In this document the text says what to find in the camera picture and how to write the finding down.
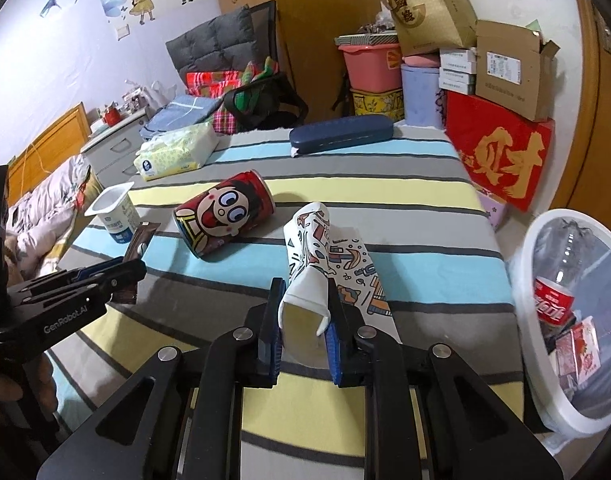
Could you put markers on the wooden door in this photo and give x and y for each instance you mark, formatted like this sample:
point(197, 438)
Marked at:
point(590, 135)

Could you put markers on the red gift box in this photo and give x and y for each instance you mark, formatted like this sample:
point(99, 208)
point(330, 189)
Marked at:
point(500, 155)

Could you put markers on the white yogurt cup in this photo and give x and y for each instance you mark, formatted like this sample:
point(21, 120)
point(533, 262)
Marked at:
point(117, 215)

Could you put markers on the pink plastic tub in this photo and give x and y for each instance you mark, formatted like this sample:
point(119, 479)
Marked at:
point(370, 67)

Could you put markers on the grey nightstand with drawers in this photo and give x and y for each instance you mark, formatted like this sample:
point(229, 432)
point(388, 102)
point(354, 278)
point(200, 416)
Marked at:
point(115, 150)

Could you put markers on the blue folded cloth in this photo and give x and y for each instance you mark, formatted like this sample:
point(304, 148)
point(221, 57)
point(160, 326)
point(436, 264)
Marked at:
point(180, 110)

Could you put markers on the yellow patterned box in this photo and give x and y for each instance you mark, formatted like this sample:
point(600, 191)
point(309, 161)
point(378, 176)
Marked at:
point(375, 105)

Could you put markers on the blue glasses case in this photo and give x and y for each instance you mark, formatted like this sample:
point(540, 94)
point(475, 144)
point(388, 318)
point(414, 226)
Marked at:
point(340, 132)

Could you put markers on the wooden headboard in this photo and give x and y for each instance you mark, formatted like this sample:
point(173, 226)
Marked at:
point(50, 145)

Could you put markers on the white wall switch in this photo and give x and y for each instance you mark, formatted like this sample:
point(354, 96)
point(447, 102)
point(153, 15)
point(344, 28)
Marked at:
point(123, 32)

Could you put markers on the person's left hand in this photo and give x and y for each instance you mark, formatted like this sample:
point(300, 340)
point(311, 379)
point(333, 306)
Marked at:
point(15, 390)

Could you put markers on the brown snack wrapper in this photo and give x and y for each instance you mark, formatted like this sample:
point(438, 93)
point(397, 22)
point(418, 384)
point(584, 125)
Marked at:
point(143, 242)

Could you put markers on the pale floral box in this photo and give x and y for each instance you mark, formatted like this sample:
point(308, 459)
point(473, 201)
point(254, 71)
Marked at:
point(493, 210)

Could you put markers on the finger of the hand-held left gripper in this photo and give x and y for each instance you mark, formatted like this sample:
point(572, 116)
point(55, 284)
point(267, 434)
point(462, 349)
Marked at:
point(65, 276)
point(110, 282)

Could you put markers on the yellow tissue pack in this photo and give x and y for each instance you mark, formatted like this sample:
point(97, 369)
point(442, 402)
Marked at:
point(180, 152)

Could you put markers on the small white box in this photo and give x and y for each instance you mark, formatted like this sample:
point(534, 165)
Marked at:
point(458, 55)
point(458, 78)
point(456, 89)
point(458, 67)

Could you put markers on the clear red-label plastic bottle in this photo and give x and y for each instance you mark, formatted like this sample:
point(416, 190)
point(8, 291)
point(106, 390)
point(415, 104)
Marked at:
point(553, 300)

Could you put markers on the striped flat box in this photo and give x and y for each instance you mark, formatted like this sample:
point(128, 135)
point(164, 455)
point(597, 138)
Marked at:
point(365, 38)

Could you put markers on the purple storage bin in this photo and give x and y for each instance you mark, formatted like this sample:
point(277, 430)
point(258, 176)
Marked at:
point(420, 95)

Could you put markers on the pale floral bed blanket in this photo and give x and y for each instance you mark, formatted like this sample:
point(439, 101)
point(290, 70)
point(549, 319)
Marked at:
point(45, 210)

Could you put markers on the grey quilted chair cushion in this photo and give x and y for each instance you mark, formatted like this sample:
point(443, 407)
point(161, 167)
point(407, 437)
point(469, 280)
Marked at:
point(210, 45)

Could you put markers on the red plaid cloth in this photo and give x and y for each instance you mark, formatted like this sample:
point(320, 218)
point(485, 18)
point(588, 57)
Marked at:
point(210, 82)

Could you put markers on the black office chair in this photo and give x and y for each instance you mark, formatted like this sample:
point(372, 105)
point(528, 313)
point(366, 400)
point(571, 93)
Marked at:
point(280, 105)

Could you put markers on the red cartoon face can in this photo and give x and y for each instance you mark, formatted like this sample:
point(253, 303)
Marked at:
point(220, 215)

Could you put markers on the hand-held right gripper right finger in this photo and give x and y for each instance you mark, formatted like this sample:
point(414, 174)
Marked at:
point(345, 355)

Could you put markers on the brown paper bag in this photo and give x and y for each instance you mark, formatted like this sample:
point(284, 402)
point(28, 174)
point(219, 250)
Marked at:
point(430, 15)

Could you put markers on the white trash bin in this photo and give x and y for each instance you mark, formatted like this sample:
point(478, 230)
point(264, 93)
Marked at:
point(540, 400)

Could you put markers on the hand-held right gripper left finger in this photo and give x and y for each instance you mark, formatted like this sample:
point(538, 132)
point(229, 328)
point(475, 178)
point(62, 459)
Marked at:
point(270, 345)

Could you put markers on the cardboard box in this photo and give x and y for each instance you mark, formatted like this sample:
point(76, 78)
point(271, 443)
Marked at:
point(505, 90)

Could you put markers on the striped tablecloth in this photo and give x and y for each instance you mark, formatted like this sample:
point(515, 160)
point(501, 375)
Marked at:
point(410, 210)

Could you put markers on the red mug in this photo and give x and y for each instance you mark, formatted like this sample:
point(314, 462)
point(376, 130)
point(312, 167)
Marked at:
point(112, 116)

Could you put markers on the wooden wardrobe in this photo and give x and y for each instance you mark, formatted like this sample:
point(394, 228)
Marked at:
point(310, 10)

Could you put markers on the patterned paper cup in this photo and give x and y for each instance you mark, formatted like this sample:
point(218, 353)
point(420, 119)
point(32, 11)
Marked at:
point(325, 260)

